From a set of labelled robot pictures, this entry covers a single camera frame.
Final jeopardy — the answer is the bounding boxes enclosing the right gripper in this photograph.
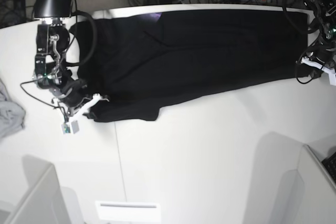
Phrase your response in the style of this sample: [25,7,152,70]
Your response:
[51,79,109,123]

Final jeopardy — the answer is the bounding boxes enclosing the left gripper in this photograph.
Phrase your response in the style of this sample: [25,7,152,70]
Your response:
[299,47,335,73]

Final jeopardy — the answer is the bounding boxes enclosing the black T-shirt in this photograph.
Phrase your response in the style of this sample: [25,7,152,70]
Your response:
[78,9,309,123]

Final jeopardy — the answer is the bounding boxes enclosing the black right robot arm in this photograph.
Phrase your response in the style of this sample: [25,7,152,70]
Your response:
[32,0,108,123]

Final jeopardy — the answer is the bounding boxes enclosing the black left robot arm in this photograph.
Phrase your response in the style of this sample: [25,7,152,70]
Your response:
[282,0,335,73]

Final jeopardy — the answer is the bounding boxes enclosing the grey crumpled cloth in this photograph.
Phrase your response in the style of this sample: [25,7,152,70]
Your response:
[1,81,26,139]

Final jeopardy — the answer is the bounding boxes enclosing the black keyboard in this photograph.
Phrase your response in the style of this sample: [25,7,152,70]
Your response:
[322,153,336,182]

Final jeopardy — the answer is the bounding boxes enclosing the white partition panel left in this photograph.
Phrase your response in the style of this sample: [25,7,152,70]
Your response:
[4,164,71,224]

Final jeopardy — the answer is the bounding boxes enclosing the white partition panel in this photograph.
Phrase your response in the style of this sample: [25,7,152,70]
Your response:
[4,164,71,224]
[294,145,335,223]

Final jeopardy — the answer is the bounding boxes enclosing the white partition panel right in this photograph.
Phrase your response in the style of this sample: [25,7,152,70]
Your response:
[294,145,335,223]

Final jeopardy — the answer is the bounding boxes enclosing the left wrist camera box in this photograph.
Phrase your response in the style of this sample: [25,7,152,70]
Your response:
[328,73,336,86]

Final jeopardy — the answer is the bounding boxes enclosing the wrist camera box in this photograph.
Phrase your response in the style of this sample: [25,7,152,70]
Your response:
[61,121,79,134]
[328,73,336,86]

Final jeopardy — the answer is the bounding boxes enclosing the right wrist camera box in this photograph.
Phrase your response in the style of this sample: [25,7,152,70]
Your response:
[61,121,79,134]

